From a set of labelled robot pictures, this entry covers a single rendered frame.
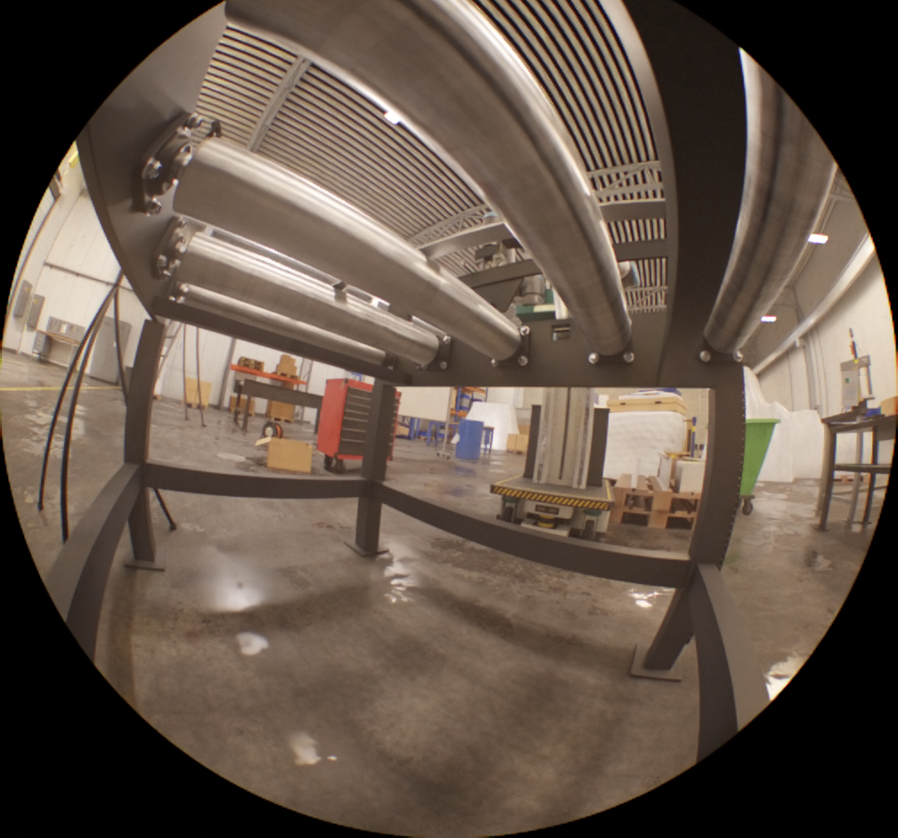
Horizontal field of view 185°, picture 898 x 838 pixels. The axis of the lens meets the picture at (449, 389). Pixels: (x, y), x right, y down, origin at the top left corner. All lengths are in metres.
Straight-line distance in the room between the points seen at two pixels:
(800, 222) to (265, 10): 0.45
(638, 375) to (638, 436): 3.27
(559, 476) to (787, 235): 1.71
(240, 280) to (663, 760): 1.28
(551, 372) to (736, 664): 0.75
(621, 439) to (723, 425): 3.46
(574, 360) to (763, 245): 0.56
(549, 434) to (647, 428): 2.34
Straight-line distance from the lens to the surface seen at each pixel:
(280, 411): 9.66
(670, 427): 3.89
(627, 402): 4.17
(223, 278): 0.67
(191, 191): 0.42
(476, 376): 0.89
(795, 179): 0.33
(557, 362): 0.78
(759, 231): 0.39
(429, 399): 5.62
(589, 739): 0.73
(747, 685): 0.43
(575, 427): 1.82
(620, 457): 4.12
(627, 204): 0.44
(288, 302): 0.68
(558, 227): 0.30
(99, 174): 0.36
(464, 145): 0.24
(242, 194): 0.40
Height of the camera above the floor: 0.59
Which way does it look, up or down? 8 degrees up
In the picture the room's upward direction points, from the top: 7 degrees clockwise
